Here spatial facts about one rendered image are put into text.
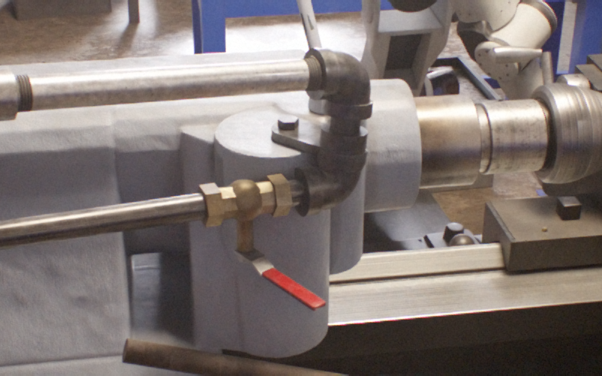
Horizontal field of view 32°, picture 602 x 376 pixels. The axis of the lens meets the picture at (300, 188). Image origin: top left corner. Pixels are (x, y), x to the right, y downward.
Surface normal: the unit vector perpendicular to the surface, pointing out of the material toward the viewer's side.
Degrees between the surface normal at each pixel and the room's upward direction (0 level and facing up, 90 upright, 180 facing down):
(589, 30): 90
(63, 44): 0
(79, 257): 70
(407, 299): 0
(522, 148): 82
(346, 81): 94
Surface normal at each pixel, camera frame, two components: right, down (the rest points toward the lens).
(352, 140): 0.30, 0.36
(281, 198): 0.36, -0.07
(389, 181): 0.18, 0.55
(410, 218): 0.00, -0.88
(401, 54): 0.18, 0.85
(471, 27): -0.72, -0.02
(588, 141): 0.39, 0.17
